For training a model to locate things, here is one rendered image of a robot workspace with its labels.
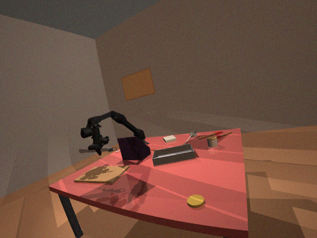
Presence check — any grey saucepan with long handle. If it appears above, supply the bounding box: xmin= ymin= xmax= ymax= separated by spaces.
xmin=184 ymin=131 xmax=197 ymax=144

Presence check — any yellow flat disc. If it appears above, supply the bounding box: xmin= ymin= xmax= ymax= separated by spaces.
xmin=187 ymin=195 xmax=204 ymax=208

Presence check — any light wooden board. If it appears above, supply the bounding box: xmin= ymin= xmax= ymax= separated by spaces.
xmin=74 ymin=166 xmax=130 ymax=183

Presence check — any grey cylinder with orange top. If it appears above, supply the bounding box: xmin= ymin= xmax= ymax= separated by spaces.
xmin=207 ymin=136 xmax=218 ymax=147

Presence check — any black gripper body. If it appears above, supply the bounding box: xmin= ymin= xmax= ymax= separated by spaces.
xmin=88 ymin=134 xmax=102 ymax=150

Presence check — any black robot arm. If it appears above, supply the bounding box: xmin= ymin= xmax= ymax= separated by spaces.
xmin=80 ymin=111 xmax=145 ymax=145

